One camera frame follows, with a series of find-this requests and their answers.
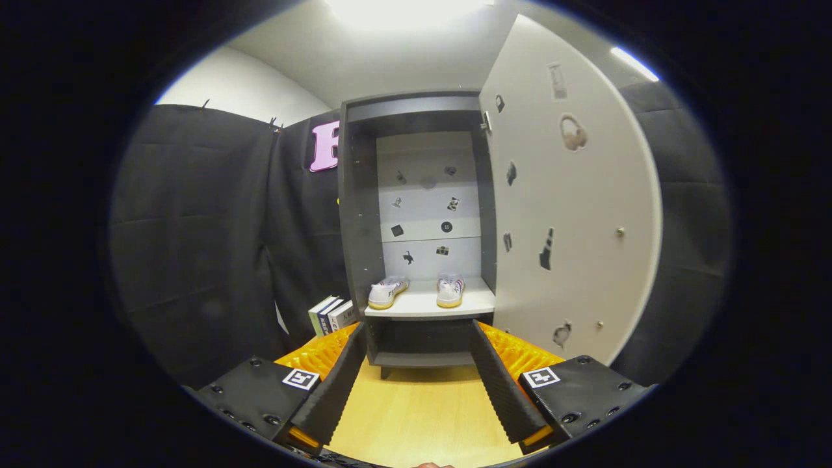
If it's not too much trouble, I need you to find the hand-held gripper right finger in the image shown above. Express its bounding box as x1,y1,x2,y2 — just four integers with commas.
469,318,656,456

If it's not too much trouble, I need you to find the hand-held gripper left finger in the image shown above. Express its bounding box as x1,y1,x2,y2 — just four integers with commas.
194,320,368,450

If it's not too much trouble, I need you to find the white canvas shoe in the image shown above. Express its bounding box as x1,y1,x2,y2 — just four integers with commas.
367,276,410,310
435,273,466,309

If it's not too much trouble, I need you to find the dark grey shoe cabinet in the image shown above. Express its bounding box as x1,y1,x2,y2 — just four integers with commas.
337,90,498,380

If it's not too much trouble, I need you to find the dark blue book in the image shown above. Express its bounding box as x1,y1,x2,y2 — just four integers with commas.
318,299,345,333

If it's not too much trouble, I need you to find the green and white book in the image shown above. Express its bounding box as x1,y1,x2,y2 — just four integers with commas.
307,296,339,335

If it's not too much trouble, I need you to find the black backdrop cloth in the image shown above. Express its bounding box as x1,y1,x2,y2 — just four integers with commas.
109,81,734,391

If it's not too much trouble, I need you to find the ceiling light panel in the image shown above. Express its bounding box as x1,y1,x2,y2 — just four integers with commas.
325,0,495,30

